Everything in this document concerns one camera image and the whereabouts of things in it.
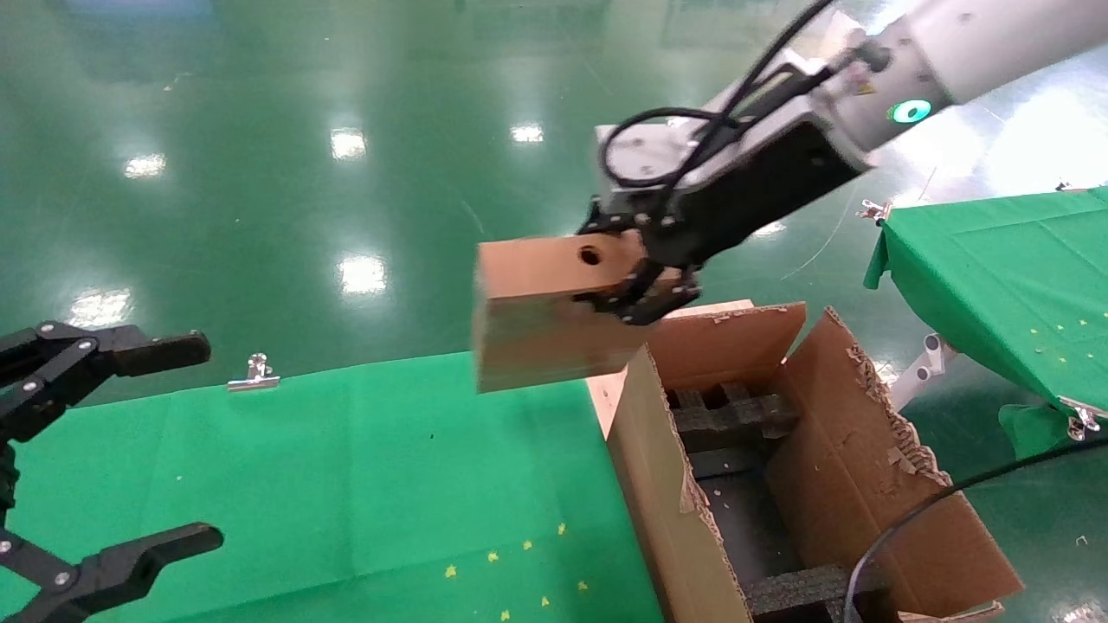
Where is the large open cardboard carton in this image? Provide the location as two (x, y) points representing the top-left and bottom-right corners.
(587, 299), (1027, 623)

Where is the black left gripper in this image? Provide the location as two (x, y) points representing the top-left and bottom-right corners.
(0, 322), (226, 623)

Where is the black camera cable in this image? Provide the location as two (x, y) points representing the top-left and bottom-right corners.
(597, 0), (1108, 623)

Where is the small brown cardboard box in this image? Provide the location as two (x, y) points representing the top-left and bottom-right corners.
(472, 232), (685, 395)

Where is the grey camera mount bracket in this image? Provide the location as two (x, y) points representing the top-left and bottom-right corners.
(701, 48), (875, 152)

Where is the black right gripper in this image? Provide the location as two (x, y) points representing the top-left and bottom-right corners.
(571, 119), (860, 327)

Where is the white table leg brace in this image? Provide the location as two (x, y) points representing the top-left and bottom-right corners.
(887, 333), (962, 412)

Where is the green table cloth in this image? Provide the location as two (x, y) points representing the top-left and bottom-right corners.
(0, 350), (667, 623)
(863, 186), (1108, 459)

